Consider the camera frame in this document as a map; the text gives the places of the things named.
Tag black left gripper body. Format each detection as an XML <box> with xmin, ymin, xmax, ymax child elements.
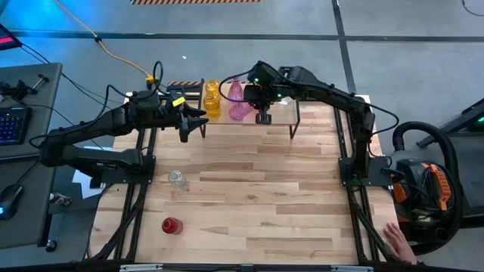
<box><xmin>160</xmin><ymin>96</ymin><xmax>192</xmax><ymax>144</ymax></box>

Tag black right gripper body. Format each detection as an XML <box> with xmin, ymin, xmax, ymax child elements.
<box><xmin>244</xmin><ymin>83</ymin><xmax>283</xmax><ymax>126</ymax></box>

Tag yellow embossed glass vase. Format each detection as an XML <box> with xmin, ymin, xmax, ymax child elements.
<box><xmin>203</xmin><ymin>92</ymin><xmax>222</xmax><ymax>120</ymax></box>

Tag pink tall glass vase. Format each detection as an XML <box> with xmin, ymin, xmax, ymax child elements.
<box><xmin>228</xmin><ymin>77</ymin><xmax>245</xmax><ymax>103</ymax></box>

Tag pink short glass jar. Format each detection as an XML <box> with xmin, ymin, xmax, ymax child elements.
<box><xmin>228</xmin><ymin>100</ymin><xmax>253</xmax><ymax>122</ymax></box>

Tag yellow ribbed glass vase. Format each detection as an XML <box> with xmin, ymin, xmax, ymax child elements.
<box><xmin>205</xmin><ymin>79</ymin><xmax>221</xmax><ymax>96</ymax></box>

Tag clear short glass jar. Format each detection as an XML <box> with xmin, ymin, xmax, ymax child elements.
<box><xmin>167</xmin><ymin>169</ymin><xmax>189</xmax><ymax>190</ymax></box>

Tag red ribbed glass bottle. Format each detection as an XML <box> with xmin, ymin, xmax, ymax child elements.
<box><xmin>161</xmin><ymin>216</ymin><xmax>185</xmax><ymax>236</ymax></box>

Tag wooden shelf black metal legs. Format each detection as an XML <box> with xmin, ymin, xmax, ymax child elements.
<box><xmin>196</xmin><ymin>78</ymin><xmax>303</xmax><ymax>141</ymax></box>

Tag grey desk top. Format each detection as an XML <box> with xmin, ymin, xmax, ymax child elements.
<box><xmin>0</xmin><ymin>153</ymin><xmax>58</xmax><ymax>250</ymax></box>
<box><xmin>0</xmin><ymin>62</ymin><xmax>64</xmax><ymax>159</ymax></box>

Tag silver aluminium extrusion bar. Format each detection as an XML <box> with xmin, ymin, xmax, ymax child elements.
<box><xmin>119</xmin><ymin>263</ymin><xmax>163</xmax><ymax>272</ymax></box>
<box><xmin>331</xmin><ymin>265</ymin><xmax>375</xmax><ymax>272</ymax></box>

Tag black desk clamp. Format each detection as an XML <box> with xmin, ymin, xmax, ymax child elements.
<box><xmin>0</xmin><ymin>73</ymin><xmax>51</xmax><ymax>104</ymax></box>

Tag backlit computer keyboard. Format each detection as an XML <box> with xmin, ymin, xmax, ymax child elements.
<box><xmin>0</xmin><ymin>105</ymin><xmax>34</xmax><ymax>147</ymax></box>

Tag screen with red display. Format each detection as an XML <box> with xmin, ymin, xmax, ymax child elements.
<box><xmin>0</xmin><ymin>23</ymin><xmax>23</xmax><ymax>51</ymax></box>

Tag black computer mouse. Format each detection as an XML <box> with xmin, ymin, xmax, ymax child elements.
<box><xmin>0</xmin><ymin>184</ymin><xmax>24</xmax><ymax>221</ymax></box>

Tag black equipment stand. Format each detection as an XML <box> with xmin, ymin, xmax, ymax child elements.
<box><xmin>415</xmin><ymin>97</ymin><xmax>484</xmax><ymax>149</ymax></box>

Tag black orange vacuum cleaner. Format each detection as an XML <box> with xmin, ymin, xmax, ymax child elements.
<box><xmin>389</xmin><ymin>120</ymin><xmax>467</xmax><ymax>258</ymax></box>

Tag person's hand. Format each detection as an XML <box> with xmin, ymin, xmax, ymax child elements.
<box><xmin>383</xmin><ymin>222</ymin><xmax>419</xmax><ymax>265</ymax></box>

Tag black hazard striped cable cover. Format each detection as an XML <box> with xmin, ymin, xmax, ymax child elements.
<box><xmin>166</xmin><ymin>79</ymin><xmax>203</xmax><ymax>94</ymax></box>

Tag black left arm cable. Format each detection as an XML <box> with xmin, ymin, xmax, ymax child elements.
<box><xmin>28</xmin><ymin>60</ymin><xmax>165</xmax><ymax>150</ymax></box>

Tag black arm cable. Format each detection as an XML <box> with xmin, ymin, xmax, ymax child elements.
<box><xmin>218</xmin><ymin>69</ymin><xmax>400</xmax><ymax>137</ymax></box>
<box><xmin>28</xmin><ymin>60</ymin><xmax>165</xmax><ymax>150</ymax></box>

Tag yellow extension cord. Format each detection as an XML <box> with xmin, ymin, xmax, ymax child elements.
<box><xmin>54</xmin><ymin>0</ymin><xmax>159</xmax><ymax>85</ymax></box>

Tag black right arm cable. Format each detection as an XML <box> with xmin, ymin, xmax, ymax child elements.
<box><xmin>218</xmin><ymin>69</ymin><xmax>400</xmax><ymax>137</ymax></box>

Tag black metal table frame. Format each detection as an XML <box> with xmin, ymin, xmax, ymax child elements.
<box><xmin>85</xmin><ymin>92</ymin><xmax>408</xmax><ymax>265</ymax></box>

